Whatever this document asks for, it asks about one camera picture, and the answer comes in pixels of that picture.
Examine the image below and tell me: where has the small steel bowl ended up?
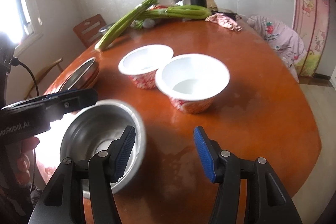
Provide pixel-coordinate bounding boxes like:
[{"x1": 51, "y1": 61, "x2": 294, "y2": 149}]
[{"x1": 60, "y1": 100, "x2": 146, "y2": 194}]

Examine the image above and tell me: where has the red paper bowl near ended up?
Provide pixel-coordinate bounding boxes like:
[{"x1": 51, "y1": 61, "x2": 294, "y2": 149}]
[{"x1": 155, "y1": 53, "x2": 230, "y2": 114}]

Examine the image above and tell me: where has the pink children's jacket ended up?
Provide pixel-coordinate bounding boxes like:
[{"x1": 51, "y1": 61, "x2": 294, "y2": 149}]
[{"x1": 247, "y1": 15, "x2": 307, "y2": 83}]

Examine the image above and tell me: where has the black cable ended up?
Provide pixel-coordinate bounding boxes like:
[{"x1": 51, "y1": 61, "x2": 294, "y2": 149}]
[{"x1": 10, "y1": 57, "x2": 40, "y2": 97}]

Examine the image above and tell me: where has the pink cloth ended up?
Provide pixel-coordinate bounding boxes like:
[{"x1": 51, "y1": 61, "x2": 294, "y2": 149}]
[{"x1": 205, "y1": 13, "x2": 242, "y2": 32}]

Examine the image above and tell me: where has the wooden slat-back chair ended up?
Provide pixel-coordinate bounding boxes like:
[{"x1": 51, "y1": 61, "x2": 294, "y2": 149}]
[{"x1": 73, "y1": 14, "x2": 106, "y2": 48}]

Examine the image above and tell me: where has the person's left hand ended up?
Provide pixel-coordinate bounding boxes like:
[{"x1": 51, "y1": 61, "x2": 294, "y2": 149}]
[{"x1": 15, "y1": 136, "x2": 40, "y2": 185}]

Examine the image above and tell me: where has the thin celery bunch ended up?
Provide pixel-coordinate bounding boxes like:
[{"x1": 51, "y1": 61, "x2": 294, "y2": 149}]
[{"x1": 137, "y1": 5, "x2": 212, "y2": 20}]

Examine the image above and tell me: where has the steel plate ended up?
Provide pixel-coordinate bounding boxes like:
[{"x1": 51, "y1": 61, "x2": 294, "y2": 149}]
[{"x1": 60, "y1": 57, "x2": 98, "y2": 92}]

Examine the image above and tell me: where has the large celery bunch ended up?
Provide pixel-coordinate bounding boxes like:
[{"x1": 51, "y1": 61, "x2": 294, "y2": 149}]
[{"x1": 94, "y1": 0, "x2": 158, "y2": 52}]

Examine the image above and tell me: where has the curved armrest chair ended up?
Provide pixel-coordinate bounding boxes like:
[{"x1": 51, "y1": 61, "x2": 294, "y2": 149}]
[{"x1": 24, "y1": 57, "x2": 63, "y2": 100}]

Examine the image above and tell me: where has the Hello Kitty pink panel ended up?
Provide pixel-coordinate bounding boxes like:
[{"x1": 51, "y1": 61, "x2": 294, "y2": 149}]
[{"x1": 293, "y1": 0, "x2": 330, "y2": 78}]

